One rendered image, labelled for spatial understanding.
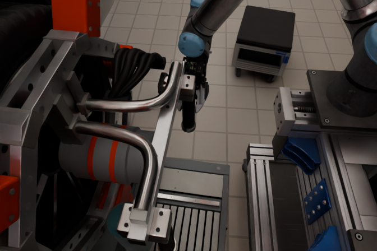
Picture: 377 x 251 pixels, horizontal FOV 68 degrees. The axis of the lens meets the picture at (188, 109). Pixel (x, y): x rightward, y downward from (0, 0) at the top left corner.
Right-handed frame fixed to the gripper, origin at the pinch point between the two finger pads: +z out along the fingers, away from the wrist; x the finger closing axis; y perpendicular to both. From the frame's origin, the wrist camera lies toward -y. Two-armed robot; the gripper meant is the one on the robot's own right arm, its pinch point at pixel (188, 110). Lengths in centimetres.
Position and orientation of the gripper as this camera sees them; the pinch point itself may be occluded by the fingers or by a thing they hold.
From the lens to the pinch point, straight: 78.8
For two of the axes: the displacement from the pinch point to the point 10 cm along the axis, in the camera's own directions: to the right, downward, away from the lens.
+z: -1.4, 7.9, -6.0
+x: 9.9, 1.2, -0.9
